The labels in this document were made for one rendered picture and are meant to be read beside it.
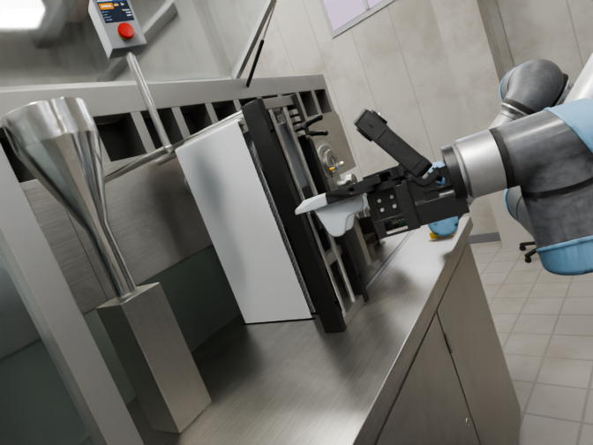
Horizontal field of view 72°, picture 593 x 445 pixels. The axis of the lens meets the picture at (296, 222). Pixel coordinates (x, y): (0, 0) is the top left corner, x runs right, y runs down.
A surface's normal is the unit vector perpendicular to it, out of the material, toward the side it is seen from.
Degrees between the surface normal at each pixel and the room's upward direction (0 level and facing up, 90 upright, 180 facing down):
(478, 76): 90
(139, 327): 90
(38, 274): 90
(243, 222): 90
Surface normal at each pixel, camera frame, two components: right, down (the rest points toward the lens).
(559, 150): -0.26, 0.25
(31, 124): 0.07, 0.14
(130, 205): 0.79, -0.20
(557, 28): -0.63, 0.35
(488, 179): -0.12, 0.56
